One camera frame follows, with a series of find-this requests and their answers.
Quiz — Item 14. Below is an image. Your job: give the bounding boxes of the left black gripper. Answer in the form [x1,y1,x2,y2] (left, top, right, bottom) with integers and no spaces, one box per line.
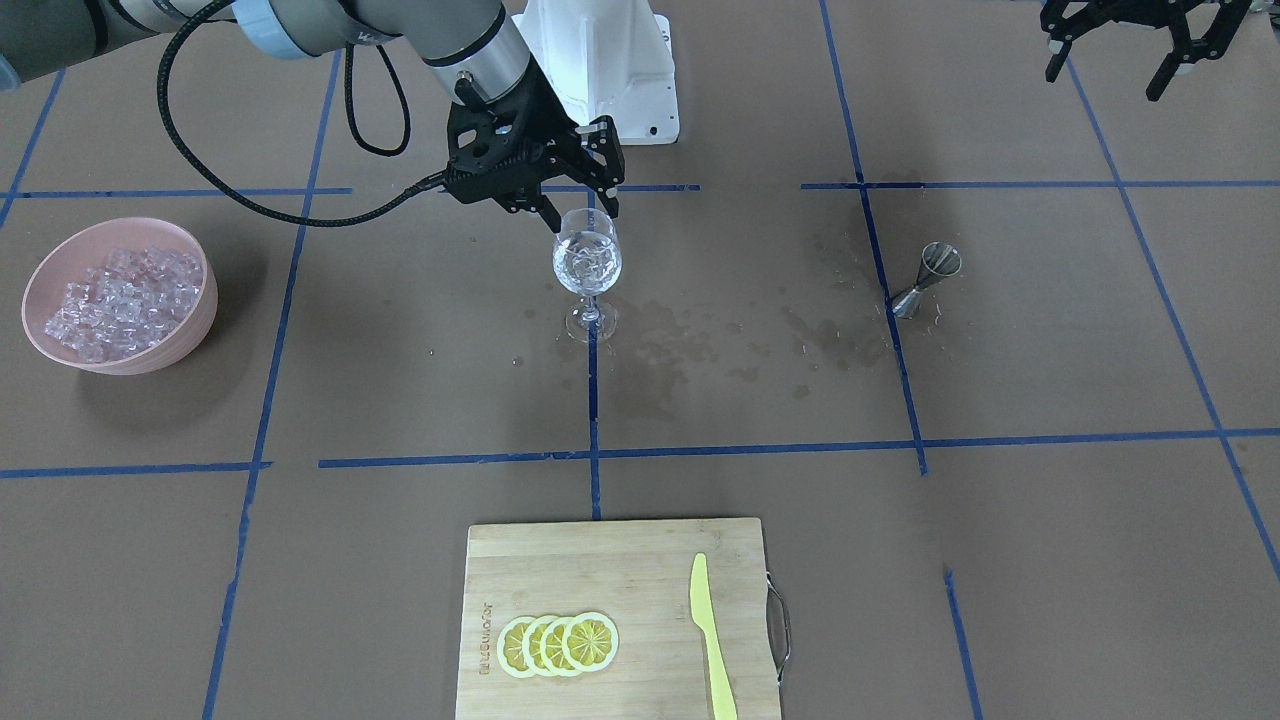
[1039,1,1256,102]

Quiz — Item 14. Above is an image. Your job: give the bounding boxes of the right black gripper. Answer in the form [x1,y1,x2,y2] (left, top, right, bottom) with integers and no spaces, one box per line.
[443,76,625,234]

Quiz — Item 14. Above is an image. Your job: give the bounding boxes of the steel jigger cup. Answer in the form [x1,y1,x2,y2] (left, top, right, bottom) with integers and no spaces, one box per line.
[890,242,963,319]

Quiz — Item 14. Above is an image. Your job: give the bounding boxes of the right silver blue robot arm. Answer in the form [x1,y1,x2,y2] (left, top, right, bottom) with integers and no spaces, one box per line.
[1,1,625,232]

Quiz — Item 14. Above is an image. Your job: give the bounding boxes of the clear wine glass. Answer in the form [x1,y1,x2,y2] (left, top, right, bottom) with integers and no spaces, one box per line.
[552,208,623,345]

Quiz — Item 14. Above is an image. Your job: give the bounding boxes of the pink bowl of ice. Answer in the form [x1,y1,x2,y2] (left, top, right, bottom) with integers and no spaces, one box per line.
[20,217,219,375]

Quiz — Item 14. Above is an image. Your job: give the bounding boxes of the bamboo cutting board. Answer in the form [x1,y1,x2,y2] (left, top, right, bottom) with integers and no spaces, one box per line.
[454,518,783,719]

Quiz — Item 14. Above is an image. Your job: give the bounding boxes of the yellow plastic knife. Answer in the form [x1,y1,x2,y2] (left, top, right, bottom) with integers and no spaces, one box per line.
[687,552,739,719]

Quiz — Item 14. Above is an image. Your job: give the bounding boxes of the yellow lemon slices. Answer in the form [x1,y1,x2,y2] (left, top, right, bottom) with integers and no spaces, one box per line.
[495,611,621,679]

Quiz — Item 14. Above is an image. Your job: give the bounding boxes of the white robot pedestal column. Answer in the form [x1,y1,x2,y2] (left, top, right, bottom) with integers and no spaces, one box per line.
[513,1,681,146]

